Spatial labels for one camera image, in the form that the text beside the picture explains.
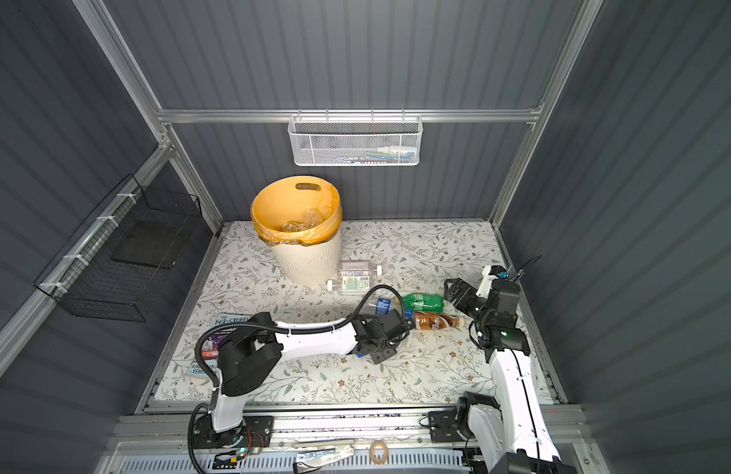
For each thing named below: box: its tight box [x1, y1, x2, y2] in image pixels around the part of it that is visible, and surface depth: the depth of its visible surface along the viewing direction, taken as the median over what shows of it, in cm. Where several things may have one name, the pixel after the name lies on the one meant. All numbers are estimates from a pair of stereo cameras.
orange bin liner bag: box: [250, 174, 343, 246], surface depth 96 cm
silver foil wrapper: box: [292, 446, 355, 474], surface depth 70 cm
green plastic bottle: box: [402, 293, 446, 315], surface depth 95 cm
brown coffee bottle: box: [413, 312, 466, 331], surface depth 91 cm
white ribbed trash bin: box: [269, 221, 342, 286], surface depth 93 cm
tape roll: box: [369, 440, 389, 466], surface depth 72 cm
